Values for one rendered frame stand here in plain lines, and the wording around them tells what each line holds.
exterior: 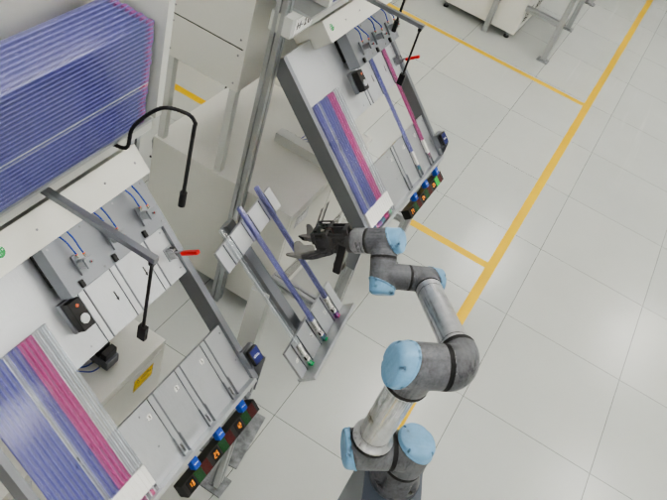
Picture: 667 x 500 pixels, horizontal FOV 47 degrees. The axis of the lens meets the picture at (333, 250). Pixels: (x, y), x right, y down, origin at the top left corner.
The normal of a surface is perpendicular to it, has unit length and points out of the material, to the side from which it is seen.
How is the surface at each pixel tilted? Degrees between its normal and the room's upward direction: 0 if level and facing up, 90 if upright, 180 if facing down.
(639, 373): 0
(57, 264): 44
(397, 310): 0
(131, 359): 0
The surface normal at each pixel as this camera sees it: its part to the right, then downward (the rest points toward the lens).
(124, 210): 0.77, -0.14
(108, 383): 0.26, -0.69
